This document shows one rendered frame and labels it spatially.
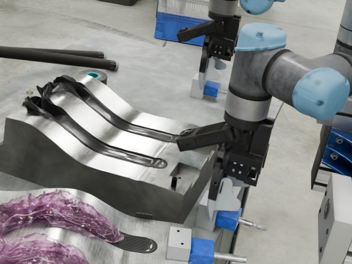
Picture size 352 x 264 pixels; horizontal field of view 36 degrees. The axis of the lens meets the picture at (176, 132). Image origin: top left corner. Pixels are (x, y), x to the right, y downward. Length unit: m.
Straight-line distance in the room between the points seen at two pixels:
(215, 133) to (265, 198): 1.68
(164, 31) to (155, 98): 2.79
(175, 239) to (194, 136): 0.19
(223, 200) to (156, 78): 0.71
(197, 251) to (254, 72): 0.30
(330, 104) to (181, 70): 0.95
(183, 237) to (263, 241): 1.47
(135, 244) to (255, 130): 0.28
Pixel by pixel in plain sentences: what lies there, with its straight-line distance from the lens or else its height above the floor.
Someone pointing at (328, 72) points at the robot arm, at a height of 1.18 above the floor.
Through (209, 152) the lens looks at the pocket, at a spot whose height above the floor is 0.87.
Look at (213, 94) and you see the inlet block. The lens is 1.53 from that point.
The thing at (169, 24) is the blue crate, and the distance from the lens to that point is 4.26.
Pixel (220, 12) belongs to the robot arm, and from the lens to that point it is 1.44.
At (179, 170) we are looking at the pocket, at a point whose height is 0.87.
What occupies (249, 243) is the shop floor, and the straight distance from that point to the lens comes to 2.33.
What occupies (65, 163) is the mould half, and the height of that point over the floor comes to 0.87.
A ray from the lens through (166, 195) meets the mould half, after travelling 1.00.
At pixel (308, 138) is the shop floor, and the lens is 3.24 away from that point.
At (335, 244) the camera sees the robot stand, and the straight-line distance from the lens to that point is 0.86.
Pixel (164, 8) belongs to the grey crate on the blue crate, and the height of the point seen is 0.25.
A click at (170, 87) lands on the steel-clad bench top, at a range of 1.58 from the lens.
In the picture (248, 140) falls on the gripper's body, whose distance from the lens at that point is 0.95.
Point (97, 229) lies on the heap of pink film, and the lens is 0.88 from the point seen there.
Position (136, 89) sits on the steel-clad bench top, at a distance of 1.54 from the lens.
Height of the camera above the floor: 1.46
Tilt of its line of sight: 29 degrees down
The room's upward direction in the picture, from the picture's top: 9 degrees clockwise
